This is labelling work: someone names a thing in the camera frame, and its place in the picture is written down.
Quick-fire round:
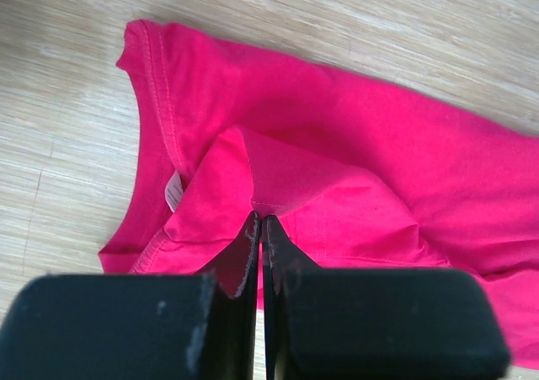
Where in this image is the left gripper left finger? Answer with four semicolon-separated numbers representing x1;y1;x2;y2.
212;211;260;379

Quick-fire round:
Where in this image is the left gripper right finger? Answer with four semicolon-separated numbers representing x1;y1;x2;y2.
261;215;320;379

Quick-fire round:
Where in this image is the red t shirt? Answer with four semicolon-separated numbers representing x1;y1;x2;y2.
99;20;538;369

